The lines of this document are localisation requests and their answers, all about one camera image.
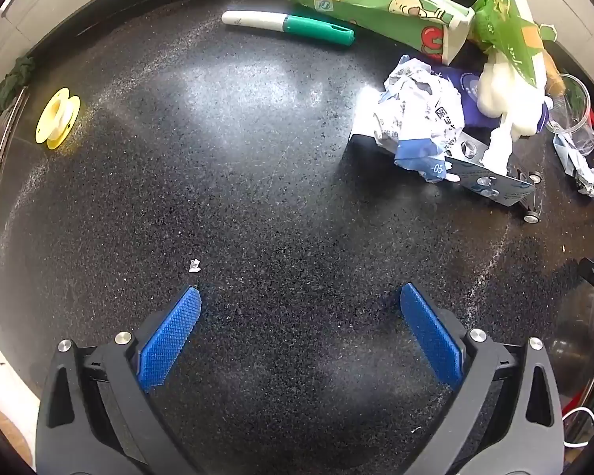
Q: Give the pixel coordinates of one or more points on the black toy car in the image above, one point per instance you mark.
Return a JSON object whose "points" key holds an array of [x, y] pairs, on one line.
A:
{"points": [[529, 203]]}

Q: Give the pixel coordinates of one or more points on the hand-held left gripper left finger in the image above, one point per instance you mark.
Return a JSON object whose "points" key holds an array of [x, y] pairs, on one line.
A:
{"points": [[171, 341]]}

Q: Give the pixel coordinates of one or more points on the green printed wrapper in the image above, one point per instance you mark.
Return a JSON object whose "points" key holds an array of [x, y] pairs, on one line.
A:
{"points": [[505, 29]]}

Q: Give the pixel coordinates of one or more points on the crumpled white printed paper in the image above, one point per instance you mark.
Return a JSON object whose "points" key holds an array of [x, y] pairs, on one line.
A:
{"points": [[416, 94]]}

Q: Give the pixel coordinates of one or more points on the small crumpled blue paper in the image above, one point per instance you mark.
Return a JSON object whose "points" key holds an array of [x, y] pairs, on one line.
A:
{"points": [[569, 156]]}

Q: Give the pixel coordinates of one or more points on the tiny white paper scrap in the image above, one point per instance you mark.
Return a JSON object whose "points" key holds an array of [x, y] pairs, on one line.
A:
{"points": [[194, 266]]}

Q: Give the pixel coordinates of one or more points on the white marker with green cap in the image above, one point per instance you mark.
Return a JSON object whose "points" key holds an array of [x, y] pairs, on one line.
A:
{"points": [[302, 27]]}

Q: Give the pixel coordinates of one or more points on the yellow plastic spool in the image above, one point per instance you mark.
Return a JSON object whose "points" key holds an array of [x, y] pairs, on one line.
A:
{"points": [[49, 123]]}

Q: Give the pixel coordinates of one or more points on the clear plastic cup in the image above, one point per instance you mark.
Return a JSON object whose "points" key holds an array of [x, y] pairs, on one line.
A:
{"points": [[576, 128]]}

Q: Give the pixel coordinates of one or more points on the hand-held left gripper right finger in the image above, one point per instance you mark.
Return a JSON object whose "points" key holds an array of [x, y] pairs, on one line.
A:
{"points": [[433, 336]]}

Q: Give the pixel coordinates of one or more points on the green cartoon print carton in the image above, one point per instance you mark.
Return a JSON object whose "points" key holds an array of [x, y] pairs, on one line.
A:
{"points": [[376, 0]]}

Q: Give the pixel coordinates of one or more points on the brown paper wrapper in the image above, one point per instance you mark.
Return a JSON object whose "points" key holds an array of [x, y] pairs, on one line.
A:
{"points": [[554, 76]]}

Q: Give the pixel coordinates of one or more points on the stainless steel sink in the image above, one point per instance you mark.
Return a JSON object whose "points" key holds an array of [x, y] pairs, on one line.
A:
{"points": [[0, 158]]}

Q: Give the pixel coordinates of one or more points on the dark green cloth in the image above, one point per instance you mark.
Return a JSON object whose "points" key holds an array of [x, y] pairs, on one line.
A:
{"points": [[15, 76]]}

